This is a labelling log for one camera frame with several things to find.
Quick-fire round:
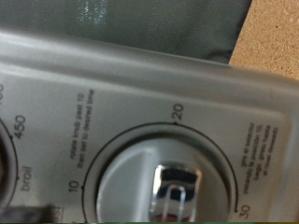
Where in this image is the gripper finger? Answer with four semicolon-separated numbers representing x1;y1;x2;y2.
0;203;59;223

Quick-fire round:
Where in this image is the silver oven knob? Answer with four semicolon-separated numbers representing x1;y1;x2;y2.
0;119;20;209
94;136;233;223

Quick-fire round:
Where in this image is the silver toaster oven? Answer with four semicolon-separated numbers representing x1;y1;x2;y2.
0;29;299;224

